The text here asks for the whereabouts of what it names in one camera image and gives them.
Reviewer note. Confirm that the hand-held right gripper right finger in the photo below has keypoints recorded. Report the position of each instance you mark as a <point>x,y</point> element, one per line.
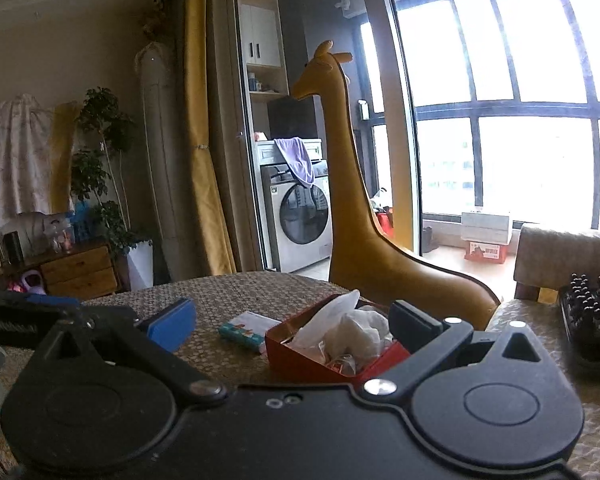
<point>412,327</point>

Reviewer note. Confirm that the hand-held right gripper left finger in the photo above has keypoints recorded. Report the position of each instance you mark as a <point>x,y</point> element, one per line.
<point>172,325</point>

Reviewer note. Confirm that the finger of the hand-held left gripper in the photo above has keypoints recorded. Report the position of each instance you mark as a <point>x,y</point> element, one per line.
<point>55,301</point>

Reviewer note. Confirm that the white paper tissue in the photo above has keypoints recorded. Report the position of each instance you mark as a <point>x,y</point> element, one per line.
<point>325,320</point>

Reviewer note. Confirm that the red box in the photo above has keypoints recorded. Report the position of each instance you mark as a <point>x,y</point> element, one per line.
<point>300,360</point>

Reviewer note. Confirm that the purple kettlebell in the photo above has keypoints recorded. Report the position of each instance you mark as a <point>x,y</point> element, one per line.
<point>32,282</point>

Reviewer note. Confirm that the wooden drawer cabinet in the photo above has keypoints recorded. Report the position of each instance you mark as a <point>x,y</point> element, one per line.
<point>75,265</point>

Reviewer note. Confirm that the toy figurine box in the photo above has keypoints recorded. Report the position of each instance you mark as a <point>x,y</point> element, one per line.
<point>59,235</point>

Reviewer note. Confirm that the white planter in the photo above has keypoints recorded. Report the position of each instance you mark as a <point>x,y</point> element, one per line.
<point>140,265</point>

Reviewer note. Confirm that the black cylinder speaker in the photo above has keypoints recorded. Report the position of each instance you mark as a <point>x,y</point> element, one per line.
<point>13,247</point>

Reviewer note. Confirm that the teal and white tissue pack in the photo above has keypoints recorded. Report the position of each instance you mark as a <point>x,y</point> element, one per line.
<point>245,330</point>

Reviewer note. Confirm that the white translucent bag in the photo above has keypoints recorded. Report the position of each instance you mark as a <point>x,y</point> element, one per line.
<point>32,230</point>

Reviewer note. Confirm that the blue bottles pack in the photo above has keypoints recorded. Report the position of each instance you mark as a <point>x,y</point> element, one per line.
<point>81,222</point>

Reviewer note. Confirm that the red cardboard carton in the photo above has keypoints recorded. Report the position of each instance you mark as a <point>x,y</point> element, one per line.
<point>485,251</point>

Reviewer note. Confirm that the red plastic container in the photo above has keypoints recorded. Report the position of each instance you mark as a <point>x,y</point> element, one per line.
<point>385,220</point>

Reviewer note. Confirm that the white heater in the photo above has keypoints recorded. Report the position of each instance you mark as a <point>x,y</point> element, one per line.
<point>485,227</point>

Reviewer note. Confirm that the yellow giraffe chair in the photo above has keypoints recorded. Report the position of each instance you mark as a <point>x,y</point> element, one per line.
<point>350,210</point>

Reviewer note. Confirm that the yellow hanging cloth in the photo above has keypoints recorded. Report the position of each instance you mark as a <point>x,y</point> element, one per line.
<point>62,160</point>

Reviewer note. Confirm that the white floral hanging cloth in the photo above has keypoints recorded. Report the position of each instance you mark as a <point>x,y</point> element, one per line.
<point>15,160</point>

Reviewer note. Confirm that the white washing machine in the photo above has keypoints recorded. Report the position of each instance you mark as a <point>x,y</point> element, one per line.
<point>300,220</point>

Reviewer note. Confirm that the grey fabric-covered column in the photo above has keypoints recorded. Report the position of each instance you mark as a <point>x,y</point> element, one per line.
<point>160,160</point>

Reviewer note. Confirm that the yellow curtain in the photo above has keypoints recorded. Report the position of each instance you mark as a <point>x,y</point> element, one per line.
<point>200,160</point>

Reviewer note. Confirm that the brown curtain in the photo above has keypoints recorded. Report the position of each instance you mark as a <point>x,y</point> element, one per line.
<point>225,160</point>

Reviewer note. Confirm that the beige upholstered chair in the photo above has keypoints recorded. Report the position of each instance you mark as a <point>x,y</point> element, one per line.
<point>565,245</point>

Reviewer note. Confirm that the black bristle massager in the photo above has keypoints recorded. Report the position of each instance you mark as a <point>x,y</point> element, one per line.
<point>590,310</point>

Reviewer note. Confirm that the green potted plant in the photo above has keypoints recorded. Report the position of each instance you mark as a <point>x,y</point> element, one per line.
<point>100,115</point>

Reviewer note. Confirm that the purple cloth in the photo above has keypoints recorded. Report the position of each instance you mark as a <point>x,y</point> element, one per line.
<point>297,160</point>

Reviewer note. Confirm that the large window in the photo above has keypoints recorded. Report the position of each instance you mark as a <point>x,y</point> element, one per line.
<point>530,110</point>

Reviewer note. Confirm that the white wall cabinet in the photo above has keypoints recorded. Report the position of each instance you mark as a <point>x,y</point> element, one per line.
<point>260,35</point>

